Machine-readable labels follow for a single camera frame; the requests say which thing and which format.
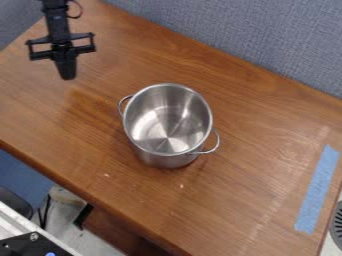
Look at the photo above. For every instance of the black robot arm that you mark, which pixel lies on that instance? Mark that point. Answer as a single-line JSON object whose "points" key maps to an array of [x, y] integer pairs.
{"points": [[55, 8]]}

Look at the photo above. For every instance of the black device bottom left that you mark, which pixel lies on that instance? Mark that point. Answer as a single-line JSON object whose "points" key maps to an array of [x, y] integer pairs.
{"points": [[31, 244]]}

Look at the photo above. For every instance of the dark fan grille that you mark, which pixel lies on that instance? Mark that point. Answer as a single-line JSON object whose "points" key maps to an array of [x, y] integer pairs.
{"points": [[335, 225]]}

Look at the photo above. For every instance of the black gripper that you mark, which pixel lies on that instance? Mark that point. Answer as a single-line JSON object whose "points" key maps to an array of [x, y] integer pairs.
{"points": [[60, 39]]}

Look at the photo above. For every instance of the stainless steel pot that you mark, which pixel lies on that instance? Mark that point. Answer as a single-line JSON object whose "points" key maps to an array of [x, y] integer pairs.
{"points": [[168, 124]]}

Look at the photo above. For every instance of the blue tape strip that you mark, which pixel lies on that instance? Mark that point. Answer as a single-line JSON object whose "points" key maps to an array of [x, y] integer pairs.
{"points": [[316, 191]]}

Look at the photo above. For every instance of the black round chair base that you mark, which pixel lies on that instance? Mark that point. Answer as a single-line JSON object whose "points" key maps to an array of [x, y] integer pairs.
{"points": [[16, 203]]}

